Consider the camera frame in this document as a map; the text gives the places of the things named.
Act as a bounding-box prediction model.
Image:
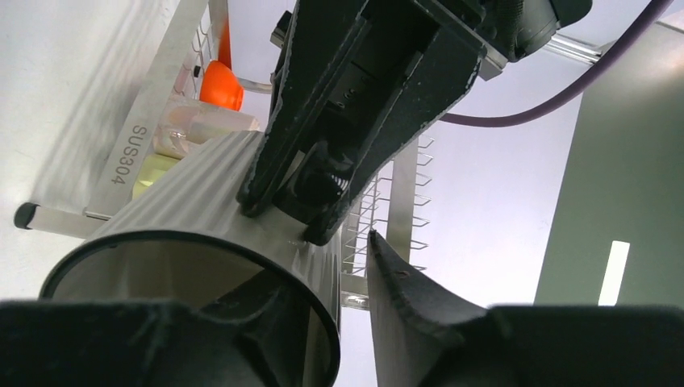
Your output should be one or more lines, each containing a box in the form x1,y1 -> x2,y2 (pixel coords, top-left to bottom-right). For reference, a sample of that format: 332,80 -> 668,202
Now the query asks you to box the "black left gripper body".
271,1 -> 592,107

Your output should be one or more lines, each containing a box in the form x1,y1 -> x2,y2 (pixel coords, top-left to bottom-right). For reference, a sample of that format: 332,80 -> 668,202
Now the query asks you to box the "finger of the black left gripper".
302,30 -> 486,246
236,1 -> 369,217

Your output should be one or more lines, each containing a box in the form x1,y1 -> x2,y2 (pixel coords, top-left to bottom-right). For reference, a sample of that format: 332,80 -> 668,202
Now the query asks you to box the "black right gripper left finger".
1,271 -> 315,386

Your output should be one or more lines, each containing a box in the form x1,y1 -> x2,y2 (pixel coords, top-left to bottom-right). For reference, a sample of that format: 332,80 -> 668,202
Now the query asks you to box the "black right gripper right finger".
367,231 -> 683,386

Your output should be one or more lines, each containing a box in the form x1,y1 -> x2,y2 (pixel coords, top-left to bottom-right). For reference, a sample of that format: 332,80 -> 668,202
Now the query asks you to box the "orange plastic bowl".
199,20 -> 244,111

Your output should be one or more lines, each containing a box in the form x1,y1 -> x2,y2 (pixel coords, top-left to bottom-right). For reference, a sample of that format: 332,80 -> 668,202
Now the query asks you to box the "small clear glass cup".
40,131 -> 341,386

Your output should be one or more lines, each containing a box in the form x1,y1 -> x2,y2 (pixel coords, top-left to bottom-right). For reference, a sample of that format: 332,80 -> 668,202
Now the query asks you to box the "stainless steel dish rack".
15,1 -> 433,310

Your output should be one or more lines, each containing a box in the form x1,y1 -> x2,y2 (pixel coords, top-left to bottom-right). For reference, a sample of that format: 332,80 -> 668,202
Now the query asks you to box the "translucent pink glass mug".
152,94 -> 261,160

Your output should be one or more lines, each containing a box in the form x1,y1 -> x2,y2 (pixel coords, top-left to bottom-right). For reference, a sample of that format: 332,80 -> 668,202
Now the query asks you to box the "pale yellow ceramic mug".
131,154 -> 179,199

